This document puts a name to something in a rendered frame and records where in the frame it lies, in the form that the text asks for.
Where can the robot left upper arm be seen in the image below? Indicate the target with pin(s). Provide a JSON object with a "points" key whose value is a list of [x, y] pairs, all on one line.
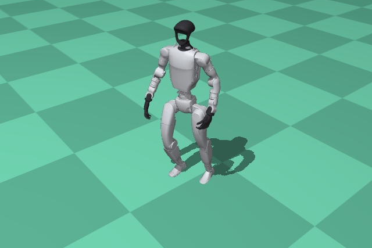
{"points": [[203, 60]]}

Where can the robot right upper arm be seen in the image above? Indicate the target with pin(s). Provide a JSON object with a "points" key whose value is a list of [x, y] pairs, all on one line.
{"points": [[163, 60]]}

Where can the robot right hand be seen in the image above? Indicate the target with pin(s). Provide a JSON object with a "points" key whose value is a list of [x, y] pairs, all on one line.
{"points": [[146, 105]]}

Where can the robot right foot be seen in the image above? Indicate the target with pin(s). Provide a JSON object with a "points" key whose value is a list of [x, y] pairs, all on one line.
{"points": [[177, 169]]}

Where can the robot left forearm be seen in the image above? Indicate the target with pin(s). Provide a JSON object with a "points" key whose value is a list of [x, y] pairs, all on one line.
{"points": [[213, 98]]}

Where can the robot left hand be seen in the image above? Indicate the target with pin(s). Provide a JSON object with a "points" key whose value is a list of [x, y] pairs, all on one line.
{"points": [[207, 119]]}

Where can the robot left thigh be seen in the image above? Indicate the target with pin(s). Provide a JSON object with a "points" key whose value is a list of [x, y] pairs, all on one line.
{"points": [[198, 114]]}

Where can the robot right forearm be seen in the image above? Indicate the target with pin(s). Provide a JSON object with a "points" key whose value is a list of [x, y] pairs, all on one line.
{"points": [[153, 85]]}

